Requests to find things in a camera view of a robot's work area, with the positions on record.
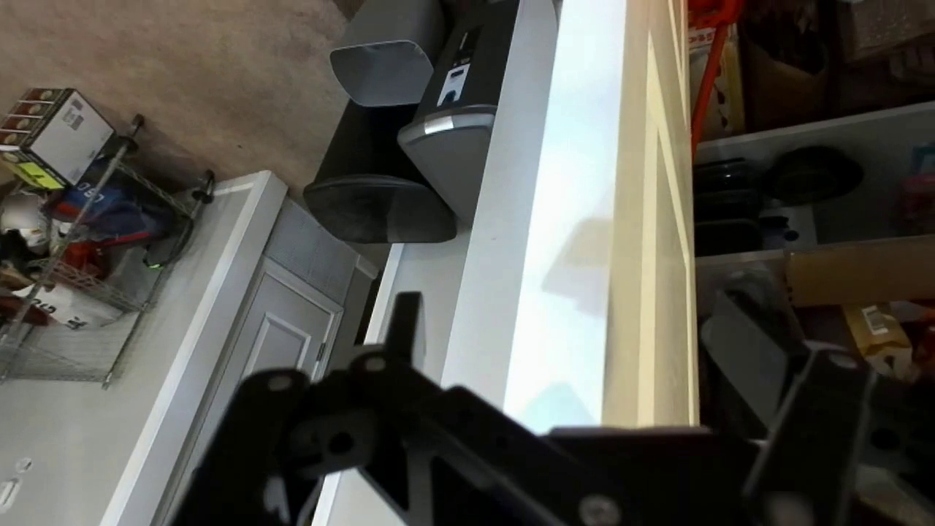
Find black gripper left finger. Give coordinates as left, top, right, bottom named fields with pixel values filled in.
left=387, top=292, right=424, bottom=368

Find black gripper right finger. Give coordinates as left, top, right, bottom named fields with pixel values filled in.
left=701, top=273, right=808, bottom=428

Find white closet door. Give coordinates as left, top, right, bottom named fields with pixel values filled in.
left=437, top=0, right=701, bottom=433

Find closet shelves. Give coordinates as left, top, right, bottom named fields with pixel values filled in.
left=694, top=0, right=935, bottom=382

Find black trash can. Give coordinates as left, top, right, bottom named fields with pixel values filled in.
left=399, top=0, right=521, bottom=229

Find grey trash bin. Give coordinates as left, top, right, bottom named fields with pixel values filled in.
left=332, top=0, right=448, bottom=109

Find orange bag in closet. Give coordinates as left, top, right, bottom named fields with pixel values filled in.
left=687, top=0, right=745, bottom=143

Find white cardboard box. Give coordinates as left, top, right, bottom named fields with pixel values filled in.
left=0, top=87, right=115, bottom=191

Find wire storage rack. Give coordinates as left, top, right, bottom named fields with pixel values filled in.
left=0, top=113, right=216, bottom=387

